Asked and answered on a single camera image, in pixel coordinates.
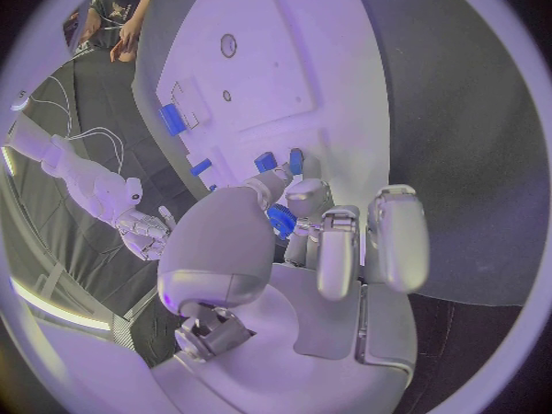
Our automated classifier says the white cable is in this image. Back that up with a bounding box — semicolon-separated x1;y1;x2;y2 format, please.
66;126;127;176
29;75;74;138

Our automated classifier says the person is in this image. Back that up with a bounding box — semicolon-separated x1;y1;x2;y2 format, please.
63;0;155;63

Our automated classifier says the white task board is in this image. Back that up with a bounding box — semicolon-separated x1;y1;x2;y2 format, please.
131;0;393;270

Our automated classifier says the blue block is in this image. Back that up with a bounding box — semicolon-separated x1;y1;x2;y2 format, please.
253;151;279;174
157;103;189;137

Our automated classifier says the blue gear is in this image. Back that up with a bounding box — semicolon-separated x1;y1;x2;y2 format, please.
267;202;299;241

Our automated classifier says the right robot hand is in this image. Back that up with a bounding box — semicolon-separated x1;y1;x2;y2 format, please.
115;205;178;262

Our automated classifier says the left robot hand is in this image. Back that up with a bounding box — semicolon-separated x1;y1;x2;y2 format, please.
149;169;431;414

